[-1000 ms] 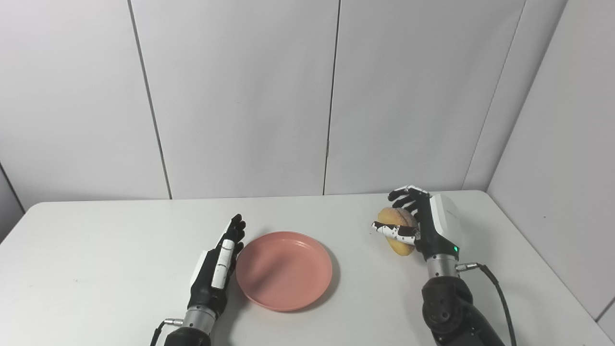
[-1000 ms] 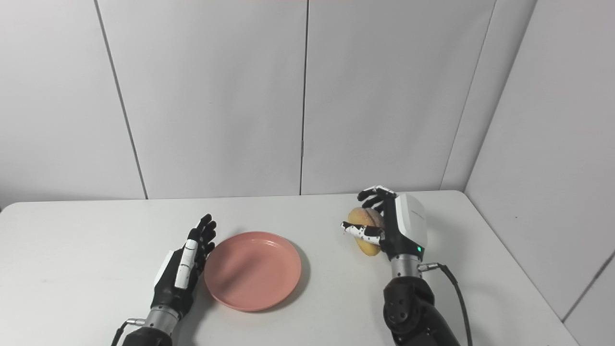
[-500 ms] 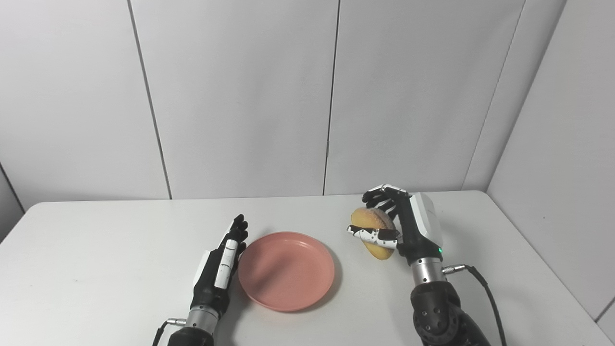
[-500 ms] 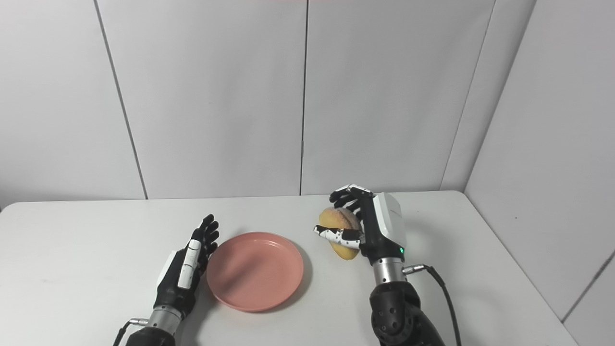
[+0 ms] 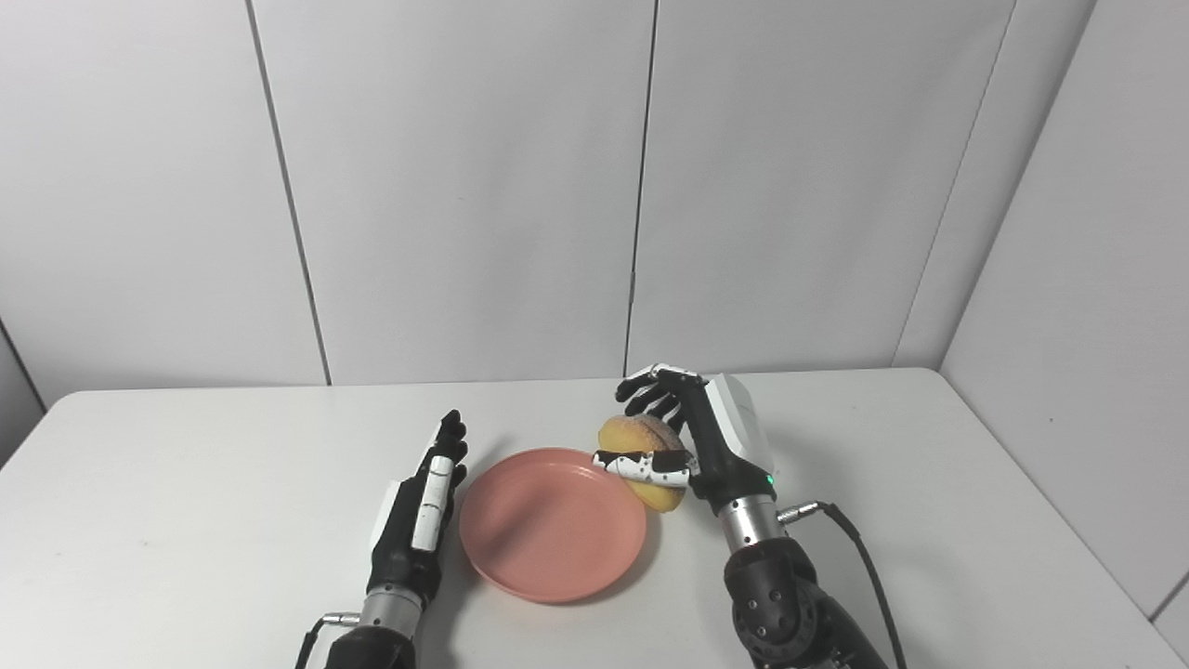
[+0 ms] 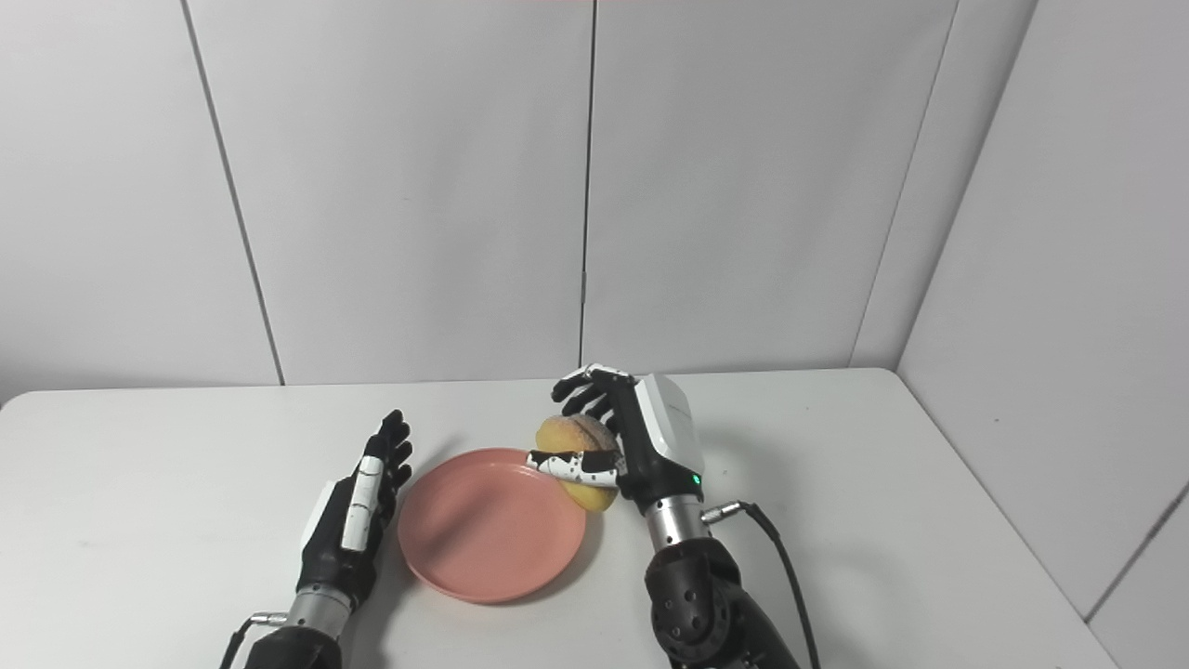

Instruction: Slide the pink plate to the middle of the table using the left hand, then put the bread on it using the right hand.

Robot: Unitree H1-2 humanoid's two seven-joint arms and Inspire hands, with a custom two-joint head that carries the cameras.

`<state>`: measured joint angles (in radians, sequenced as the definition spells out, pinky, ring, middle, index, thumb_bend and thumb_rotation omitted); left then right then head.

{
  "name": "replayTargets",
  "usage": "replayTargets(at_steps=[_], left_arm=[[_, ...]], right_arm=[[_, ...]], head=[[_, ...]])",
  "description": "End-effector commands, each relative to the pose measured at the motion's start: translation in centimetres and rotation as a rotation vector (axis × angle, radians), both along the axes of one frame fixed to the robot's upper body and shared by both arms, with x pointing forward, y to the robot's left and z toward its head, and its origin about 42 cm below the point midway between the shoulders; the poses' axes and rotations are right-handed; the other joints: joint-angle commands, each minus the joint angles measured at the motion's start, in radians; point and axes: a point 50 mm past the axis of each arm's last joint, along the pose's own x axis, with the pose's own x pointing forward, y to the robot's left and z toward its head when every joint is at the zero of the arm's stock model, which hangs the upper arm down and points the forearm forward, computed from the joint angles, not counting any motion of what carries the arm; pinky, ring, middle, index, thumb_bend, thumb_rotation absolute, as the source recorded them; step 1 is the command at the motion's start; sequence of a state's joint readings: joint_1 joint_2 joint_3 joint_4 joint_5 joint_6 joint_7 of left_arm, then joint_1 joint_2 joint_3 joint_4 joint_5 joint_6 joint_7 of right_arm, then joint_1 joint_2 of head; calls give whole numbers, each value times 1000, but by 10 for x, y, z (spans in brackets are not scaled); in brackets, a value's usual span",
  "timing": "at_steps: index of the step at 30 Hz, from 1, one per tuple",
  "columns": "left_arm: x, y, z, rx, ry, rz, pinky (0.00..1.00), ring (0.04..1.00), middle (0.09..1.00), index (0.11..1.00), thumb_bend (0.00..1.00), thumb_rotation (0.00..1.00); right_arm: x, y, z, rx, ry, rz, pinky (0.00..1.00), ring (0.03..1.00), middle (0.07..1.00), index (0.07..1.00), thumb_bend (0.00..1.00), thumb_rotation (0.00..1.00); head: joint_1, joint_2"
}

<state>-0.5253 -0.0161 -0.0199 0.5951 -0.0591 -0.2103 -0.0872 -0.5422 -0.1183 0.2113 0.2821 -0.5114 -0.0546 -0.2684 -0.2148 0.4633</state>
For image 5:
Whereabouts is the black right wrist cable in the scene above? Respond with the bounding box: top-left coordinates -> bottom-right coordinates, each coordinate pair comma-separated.
778,502 -> 909,669

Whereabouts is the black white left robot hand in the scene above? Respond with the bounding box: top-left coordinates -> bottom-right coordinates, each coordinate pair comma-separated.
367,410 -> 469,610

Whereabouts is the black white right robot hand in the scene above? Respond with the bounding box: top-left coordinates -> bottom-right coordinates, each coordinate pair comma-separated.
593,363 -> 777,517

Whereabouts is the pink round plate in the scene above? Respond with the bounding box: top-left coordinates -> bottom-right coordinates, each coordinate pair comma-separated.
459,448 -> 648,605

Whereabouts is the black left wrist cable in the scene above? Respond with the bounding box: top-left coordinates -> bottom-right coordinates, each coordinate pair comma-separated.
295,611 -> 361,669

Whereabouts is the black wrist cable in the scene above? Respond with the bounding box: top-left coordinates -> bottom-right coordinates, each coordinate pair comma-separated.
295,611 -> 361,669
778,502 -> 909,669

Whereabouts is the golden bread roll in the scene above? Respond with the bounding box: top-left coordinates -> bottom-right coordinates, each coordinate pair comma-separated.
598,414 -> 688,514

